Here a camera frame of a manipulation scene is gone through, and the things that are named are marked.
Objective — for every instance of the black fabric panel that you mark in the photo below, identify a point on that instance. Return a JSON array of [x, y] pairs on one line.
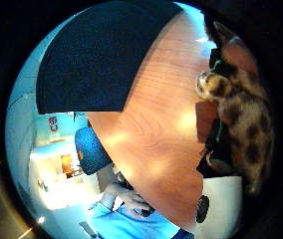
[[91, 56]]

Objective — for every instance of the black oval object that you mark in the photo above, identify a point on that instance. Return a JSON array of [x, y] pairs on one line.
[[202, 208]]

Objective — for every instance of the blue mesh office chair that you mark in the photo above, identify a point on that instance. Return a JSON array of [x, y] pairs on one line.
[[90, 151]]

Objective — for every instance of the brown wooden door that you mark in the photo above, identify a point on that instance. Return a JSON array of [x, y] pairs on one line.
[[67, 164]]

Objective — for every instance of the the person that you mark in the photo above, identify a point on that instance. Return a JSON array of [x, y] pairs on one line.
[[131, 225]]

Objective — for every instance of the white counter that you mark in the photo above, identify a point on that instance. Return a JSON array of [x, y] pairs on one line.
[[60, 189]]

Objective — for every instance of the red wall sign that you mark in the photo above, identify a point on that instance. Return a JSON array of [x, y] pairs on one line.
[[53, 123]]

